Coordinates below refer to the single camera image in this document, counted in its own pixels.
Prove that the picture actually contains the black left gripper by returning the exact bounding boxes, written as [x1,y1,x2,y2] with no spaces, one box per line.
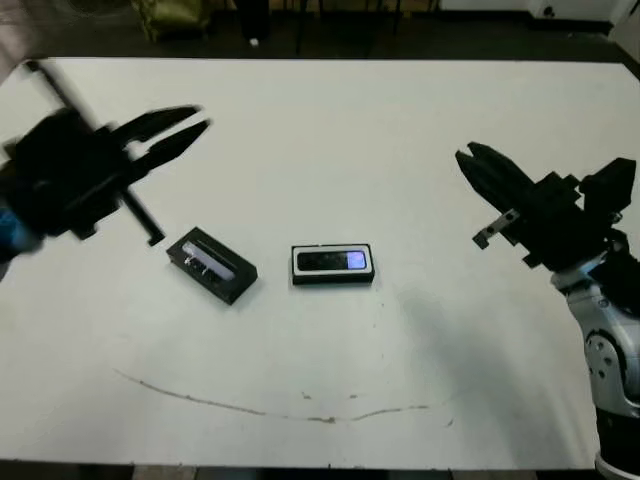
[2,59,214,246]

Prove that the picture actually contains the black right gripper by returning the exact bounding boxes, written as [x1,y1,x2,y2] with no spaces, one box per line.
[454,142,626,274]

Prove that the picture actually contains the black box lid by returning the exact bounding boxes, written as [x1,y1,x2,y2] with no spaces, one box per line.
[166,227,259,306]

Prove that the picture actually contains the slim black camera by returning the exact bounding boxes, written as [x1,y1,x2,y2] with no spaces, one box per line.
[295,249,366,271]

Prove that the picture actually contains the black box with white insert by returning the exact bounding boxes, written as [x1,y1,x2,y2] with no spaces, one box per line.
[288,242,375,288]

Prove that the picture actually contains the olive green bag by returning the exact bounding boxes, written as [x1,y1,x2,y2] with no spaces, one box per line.
[134,0,211,44]

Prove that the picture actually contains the black metal chair legs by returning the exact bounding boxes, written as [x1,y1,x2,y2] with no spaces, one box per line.
[293,0,401,56]

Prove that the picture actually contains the white cabinet with black knob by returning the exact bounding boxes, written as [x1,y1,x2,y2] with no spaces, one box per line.
[527,0,631,34]

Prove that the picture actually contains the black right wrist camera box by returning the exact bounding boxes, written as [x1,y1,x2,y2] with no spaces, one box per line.
[579,157,639,222]

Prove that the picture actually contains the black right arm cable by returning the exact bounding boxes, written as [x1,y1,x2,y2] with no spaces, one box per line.
[607,227,640,321]

